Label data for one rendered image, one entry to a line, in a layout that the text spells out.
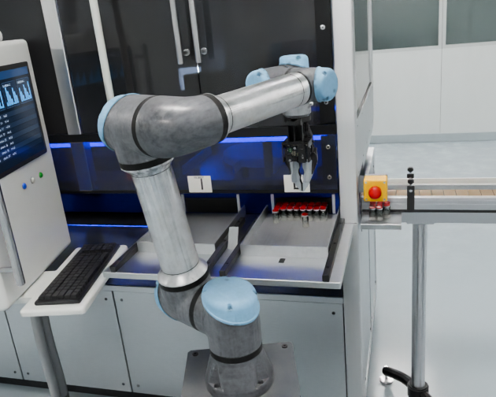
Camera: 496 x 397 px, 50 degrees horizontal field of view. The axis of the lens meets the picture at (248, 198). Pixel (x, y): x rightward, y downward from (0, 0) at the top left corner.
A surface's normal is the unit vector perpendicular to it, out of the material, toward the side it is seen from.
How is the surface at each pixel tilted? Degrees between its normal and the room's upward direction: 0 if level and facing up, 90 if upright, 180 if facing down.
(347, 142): 90
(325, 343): 90
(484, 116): 90
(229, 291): 8
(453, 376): 0
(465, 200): 90
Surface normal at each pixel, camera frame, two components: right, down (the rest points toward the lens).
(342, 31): -0.26, 0.34
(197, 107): 0.28, -0.44
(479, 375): -0.09, -0.94
